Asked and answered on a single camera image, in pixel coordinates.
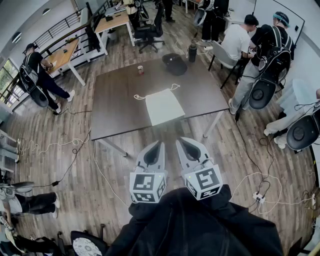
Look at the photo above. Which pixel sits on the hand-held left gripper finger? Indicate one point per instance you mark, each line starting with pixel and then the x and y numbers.
pixel 162 155
pixel 141 158

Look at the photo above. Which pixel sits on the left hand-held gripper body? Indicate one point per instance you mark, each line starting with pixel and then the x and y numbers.
pixel 147 183

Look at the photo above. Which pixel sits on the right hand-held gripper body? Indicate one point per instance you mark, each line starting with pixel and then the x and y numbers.
pixel 205 178

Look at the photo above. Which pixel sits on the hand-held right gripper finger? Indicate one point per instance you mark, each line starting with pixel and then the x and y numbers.
pixel 180 155
pixel 201 150

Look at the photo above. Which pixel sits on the person's right forearm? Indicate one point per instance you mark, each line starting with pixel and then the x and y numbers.
pixel 217 200

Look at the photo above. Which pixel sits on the person's left forearm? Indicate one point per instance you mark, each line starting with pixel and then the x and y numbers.
pixel 143 212

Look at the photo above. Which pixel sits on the white table leg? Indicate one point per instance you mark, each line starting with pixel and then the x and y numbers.
pixel 213 123
pixel 112 147

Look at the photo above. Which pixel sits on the person's black jacket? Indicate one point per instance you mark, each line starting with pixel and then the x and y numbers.
pixel 190 230

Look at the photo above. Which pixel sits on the white power strip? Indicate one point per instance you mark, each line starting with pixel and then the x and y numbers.
pixel 208 48
pixel 258 197

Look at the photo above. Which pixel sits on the black office chair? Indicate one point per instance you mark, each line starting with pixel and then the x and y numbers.
pixel 82 236
pixel 150 31

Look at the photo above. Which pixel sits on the red drink can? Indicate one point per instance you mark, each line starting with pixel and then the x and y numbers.
pixel 140 70

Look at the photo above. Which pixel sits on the patterned seat cushion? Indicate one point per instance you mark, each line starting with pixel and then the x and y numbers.
pixel 86 247

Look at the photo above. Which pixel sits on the black cap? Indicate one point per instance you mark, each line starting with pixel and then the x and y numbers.
pixel 175 65

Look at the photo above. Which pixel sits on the black water bottle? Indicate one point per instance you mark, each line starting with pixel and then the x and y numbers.
pixel 192 53

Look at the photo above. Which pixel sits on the grey shell chair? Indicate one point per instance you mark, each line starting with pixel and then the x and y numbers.
pixel 222 55

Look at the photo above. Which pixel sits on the wooden desk with white legs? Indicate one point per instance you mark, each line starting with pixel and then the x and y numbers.
pixel 112 22
pixel 63 53

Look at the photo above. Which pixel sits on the white shelf unit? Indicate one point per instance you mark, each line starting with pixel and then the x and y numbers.
pixel 7 152

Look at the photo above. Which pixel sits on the black metal railing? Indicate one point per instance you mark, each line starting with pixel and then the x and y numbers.
pixel 65 25

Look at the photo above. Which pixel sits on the window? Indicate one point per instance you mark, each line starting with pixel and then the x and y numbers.
pixel 8 80

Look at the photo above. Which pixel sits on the whiteboard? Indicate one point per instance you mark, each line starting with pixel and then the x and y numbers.
pixel 280 12

